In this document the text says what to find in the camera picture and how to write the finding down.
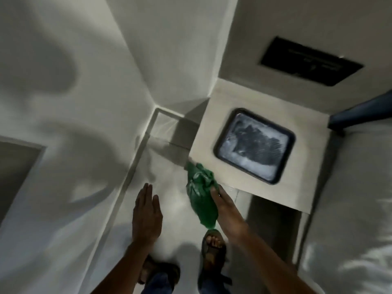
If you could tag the white bed sheet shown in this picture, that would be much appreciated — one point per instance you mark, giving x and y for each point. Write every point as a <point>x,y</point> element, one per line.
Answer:
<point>352,211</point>

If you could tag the dark blue headboard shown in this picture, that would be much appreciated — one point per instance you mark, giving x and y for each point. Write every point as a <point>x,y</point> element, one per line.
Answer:
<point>364,111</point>

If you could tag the person's left thumb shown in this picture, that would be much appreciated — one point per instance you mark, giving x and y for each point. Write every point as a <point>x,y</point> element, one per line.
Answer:
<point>158,208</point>

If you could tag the black wall panel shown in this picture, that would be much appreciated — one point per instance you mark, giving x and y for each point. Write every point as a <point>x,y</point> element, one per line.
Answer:
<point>311,61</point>

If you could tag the beige bedside table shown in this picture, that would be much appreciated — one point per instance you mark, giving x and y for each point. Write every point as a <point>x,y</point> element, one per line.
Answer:
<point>306,119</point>

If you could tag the person's right hand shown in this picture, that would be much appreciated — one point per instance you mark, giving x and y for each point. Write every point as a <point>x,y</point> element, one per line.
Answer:
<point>229,217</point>

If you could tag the blue jeans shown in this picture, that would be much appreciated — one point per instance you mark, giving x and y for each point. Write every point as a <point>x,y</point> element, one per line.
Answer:
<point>211,284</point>

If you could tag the person's right thumb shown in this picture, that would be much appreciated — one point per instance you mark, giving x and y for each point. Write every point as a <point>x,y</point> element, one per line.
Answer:
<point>216,195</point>

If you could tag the green cloth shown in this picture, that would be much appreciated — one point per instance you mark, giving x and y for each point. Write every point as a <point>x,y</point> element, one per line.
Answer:
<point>202,195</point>

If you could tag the brown sandal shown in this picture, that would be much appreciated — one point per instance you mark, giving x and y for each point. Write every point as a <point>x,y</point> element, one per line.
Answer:
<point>214,251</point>
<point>170,270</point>

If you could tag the person's left hand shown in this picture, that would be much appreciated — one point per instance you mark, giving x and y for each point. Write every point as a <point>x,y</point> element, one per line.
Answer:
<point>147,220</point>

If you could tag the person's right forearm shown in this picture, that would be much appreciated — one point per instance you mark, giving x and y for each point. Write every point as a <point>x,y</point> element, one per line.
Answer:
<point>269,263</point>

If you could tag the person's left forearm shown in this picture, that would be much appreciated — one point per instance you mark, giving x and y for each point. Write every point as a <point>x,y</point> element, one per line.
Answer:
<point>128,269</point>

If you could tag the black rectangular tray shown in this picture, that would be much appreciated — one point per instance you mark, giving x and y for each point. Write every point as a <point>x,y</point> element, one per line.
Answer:
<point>255,146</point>

